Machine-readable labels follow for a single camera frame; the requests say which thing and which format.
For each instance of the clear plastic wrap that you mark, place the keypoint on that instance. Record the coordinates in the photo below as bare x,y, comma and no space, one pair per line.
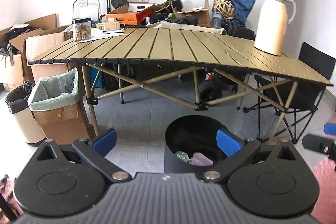
182,156

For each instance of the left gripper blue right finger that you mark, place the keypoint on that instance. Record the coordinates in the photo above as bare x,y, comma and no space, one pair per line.
238,151

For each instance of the black folding chair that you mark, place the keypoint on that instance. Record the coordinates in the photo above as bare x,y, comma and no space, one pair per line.
307,97

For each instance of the small tan carton box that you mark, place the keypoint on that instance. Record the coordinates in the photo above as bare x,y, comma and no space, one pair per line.
108,26

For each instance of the clear jar with snacks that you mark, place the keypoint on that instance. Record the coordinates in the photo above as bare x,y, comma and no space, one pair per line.
81,28

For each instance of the cardboard box with green liner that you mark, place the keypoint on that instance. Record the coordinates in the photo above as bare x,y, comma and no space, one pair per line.
57,106

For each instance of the tan folding table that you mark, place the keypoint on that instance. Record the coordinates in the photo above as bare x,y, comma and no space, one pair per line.
274,79

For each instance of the open brown cardboard box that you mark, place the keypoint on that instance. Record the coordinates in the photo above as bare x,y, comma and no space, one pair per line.
201,12

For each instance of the orange cardboard box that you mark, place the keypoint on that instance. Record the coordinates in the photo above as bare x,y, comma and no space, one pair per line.
132,13

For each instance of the black round trash bin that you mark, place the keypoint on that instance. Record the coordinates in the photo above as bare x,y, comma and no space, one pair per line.
191,134

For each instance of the cream thermos jug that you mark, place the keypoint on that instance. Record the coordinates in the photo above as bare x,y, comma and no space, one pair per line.
275,16

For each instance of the black cart wheel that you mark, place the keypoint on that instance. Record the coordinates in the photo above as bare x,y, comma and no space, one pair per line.
209,90

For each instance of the printed paper sheet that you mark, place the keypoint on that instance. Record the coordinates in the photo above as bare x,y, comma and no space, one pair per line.
95,34

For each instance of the beige bin with black liner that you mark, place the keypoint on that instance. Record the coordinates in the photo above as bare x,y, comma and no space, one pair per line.
17,103

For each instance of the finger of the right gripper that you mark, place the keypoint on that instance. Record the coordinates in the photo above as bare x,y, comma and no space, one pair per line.
316,143
330,128

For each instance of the lilac fluffy cloth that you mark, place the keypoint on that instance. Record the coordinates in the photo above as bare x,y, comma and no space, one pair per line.
198,159

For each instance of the grey blue water bottle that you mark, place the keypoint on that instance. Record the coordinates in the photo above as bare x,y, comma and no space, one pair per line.
216,21

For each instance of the large cardboard box left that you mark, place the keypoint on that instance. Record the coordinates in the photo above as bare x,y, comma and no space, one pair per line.
23,42

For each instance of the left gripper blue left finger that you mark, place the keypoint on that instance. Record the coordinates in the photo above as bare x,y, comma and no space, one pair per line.
92,153

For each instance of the chrome folding cart frame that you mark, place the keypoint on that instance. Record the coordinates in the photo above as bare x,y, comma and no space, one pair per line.
86,9

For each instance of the dark blue bag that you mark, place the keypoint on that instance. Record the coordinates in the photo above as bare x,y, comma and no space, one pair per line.
242,10

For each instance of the red white can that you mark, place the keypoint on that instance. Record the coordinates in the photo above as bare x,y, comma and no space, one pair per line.
209,76

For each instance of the woven rattan ball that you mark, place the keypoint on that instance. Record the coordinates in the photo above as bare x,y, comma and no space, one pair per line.
225,8

